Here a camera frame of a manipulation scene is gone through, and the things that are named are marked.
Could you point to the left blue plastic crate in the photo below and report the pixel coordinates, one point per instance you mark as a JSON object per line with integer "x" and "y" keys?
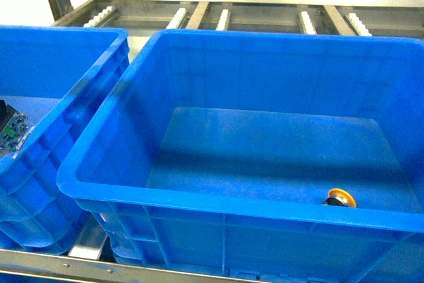
{"x": 58, "y": 77}

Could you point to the red mushroom push button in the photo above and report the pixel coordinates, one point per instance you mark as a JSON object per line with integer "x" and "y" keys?
{"x": 15, "y": 130}

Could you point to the steel roller rack frame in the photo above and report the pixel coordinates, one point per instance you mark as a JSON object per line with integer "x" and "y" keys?
{"x": 91, "y": 257}

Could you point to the yellow mushroom push button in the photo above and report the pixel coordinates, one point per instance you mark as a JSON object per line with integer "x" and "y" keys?
{"x": 339, "y": 197}

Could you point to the large blue plastic crate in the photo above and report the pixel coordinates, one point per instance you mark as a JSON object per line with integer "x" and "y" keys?
{"x": 214, "y": 152}

